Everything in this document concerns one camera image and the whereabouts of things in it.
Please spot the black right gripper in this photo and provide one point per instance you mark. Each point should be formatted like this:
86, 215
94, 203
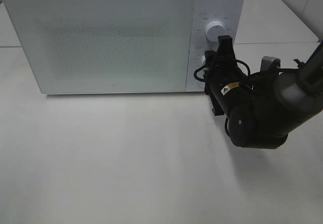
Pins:
222, 77

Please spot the white timer knob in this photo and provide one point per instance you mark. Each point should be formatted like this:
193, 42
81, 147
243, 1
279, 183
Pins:
203, 62

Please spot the round white door button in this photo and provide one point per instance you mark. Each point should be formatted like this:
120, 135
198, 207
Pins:
201, 84

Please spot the white microwave door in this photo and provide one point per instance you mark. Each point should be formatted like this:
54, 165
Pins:
105, 46

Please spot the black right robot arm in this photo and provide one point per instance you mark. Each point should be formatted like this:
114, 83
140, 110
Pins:
262, 108

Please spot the upper white power knob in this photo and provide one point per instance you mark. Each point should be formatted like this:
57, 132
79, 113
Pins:
214, 29

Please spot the white microwave oven body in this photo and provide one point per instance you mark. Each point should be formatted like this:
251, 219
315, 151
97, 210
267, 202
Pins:
214, 4

